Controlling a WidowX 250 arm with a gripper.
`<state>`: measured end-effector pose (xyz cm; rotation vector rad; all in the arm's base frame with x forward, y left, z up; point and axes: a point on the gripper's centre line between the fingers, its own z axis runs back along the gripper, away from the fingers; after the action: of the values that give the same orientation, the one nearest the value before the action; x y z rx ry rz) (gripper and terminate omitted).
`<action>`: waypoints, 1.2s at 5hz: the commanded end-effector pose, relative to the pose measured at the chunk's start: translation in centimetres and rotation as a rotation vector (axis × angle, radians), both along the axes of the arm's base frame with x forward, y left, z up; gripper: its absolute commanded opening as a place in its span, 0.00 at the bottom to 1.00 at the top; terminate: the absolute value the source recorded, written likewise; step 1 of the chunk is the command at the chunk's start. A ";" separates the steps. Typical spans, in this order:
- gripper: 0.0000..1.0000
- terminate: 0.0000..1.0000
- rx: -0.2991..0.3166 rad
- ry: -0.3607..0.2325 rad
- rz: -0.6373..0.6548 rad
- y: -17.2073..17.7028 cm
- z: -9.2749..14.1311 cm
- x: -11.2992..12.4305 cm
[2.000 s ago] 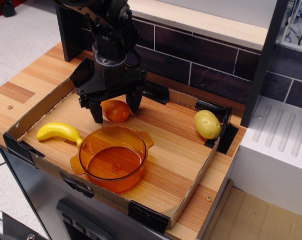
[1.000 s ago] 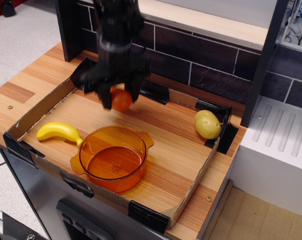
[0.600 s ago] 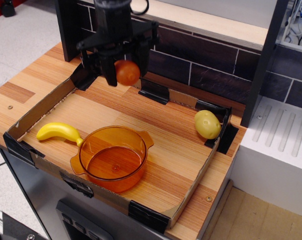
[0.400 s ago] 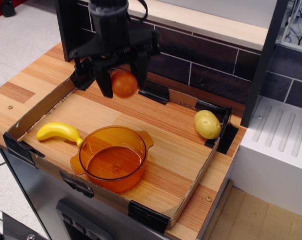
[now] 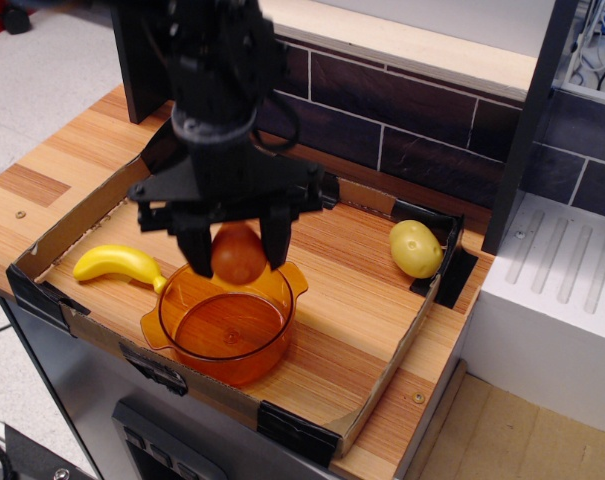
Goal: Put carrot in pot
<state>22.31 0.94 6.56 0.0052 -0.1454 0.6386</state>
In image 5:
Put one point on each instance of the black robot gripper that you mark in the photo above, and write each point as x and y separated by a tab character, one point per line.
243	182

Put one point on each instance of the orange toy carrot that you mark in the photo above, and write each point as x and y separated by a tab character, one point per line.
237	254

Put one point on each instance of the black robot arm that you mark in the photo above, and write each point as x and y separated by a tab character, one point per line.
223	62

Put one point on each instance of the orange transparent plastic pot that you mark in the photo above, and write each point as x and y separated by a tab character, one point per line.
235	334

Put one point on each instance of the cardboard fence with black tape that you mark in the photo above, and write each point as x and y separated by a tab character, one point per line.
368	355

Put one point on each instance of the yellow toy banana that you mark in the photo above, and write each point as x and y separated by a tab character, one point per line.
120	260

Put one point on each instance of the yellow-green toy potato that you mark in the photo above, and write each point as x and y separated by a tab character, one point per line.
415	249

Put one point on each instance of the grey toy oven front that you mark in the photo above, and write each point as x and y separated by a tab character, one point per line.
178	446

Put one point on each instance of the dark brick pattern backsplash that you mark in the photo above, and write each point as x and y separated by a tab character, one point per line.
444	137

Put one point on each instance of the white toy sink drainboard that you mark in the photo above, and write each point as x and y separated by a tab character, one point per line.
538	327

